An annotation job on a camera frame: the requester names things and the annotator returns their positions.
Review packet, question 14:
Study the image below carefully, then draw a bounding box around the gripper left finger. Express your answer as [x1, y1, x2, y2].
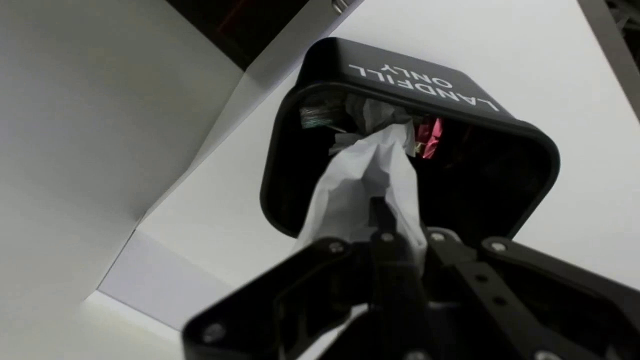
[182, 197, 430, 360]

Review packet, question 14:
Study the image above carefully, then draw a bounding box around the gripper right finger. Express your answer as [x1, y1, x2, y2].
[426, 227, 640, 360]

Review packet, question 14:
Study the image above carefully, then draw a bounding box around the white paper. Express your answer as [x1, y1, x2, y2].
[292, 122, 429, 275]

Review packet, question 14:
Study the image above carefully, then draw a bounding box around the grey crumpled paper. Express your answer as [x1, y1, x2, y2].
[344, 95, 413, 135]

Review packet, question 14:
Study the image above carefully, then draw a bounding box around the black trash bin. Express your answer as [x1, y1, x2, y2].
[259, 36, 561, 247]

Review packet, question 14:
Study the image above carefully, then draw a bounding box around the red foil wrapper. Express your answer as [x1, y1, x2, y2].
[413, 117, 445, 160]

